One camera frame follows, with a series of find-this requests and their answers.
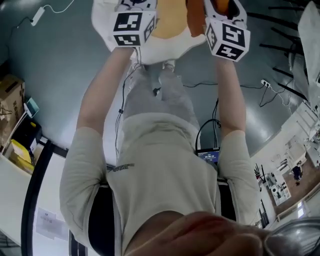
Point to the white shelf unit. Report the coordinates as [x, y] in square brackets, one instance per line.
[277, 190]

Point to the teal and white device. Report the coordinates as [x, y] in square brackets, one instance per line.
[32, 106]

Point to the black box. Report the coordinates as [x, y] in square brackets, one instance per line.
[28, 132]

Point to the white paper notice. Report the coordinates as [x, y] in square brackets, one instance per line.
[50, 222]

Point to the person's beige t-shirt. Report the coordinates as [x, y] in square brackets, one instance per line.
[162, 175]

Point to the person's eyeglasses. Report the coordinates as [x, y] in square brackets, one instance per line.
[295, 237]

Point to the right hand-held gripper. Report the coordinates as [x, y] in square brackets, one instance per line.
[232, 37]

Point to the yellow box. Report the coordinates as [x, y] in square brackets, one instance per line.
[21, 155]

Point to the person's left forearm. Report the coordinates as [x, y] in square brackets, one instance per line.
[100, 95]

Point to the person's right forearm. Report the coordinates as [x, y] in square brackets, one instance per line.
[230, 100]

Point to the black screen device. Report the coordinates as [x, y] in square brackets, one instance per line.
[208, 156]

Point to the person's face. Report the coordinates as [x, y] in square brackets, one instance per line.
[200, 237]

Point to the person's right white shoe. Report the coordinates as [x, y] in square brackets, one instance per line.
[168, 65]

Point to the black metal stand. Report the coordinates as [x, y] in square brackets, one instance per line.
[275, 21]

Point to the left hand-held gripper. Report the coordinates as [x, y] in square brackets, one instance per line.
[130, 25]

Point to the grey draped cover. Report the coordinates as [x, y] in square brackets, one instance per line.
[308, 50]

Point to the brown cardboard box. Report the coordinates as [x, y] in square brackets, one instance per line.
[12, 86]
[7, 125]

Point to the white power strip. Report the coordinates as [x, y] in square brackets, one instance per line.
[266, 83]
[38, 16]

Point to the black door frame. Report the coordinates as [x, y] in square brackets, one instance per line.
[27, 200]

